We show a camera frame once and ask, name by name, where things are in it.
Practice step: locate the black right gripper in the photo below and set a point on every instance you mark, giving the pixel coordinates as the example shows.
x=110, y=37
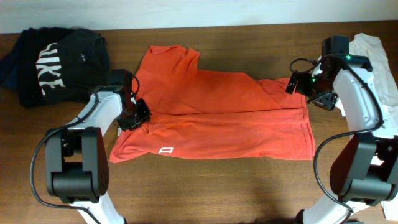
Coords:
x=326, y=101

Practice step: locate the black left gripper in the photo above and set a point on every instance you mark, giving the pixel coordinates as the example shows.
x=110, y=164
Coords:
x=144, y=112

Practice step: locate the orange polo shirt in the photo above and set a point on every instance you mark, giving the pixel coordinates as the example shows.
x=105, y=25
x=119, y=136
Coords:
x=204, y=114

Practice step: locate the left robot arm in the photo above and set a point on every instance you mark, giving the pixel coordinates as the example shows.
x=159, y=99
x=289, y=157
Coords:
x=76, y=165

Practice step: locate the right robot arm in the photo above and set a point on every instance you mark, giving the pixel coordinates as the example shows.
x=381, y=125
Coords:
x=328, y=209

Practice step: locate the black folded shirt white lettering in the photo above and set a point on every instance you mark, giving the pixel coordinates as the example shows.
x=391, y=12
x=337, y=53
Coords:
x=59, y=64

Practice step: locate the dark navy folded garment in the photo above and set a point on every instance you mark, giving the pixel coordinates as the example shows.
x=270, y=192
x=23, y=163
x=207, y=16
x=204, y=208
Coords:
x=10, y=64

